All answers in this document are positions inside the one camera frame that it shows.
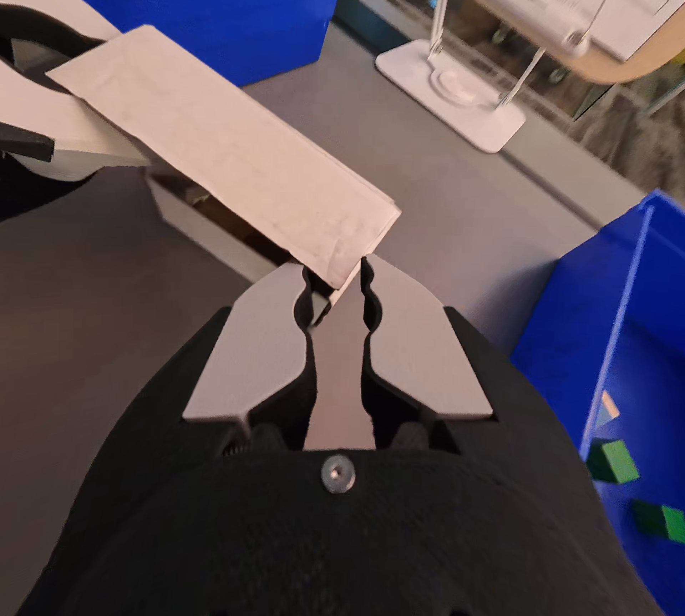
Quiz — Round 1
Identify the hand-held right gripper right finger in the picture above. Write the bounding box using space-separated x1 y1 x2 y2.
360 254 494 449

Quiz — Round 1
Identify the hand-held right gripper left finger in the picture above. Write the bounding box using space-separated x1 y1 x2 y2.
182 262 319 450

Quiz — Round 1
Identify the blue plastic bin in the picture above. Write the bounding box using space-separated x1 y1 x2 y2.
0 0 352 88
510 190 685 616

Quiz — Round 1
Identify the white cardboard mailer box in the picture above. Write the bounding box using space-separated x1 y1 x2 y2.
45 24 403 330

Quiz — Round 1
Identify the medium green cube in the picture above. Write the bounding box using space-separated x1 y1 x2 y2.
586 439 641 484

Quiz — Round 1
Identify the large green cube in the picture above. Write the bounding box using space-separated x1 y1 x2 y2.
631 500 685 545

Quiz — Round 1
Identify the wooden document stand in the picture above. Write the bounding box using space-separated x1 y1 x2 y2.
375 0 685 153

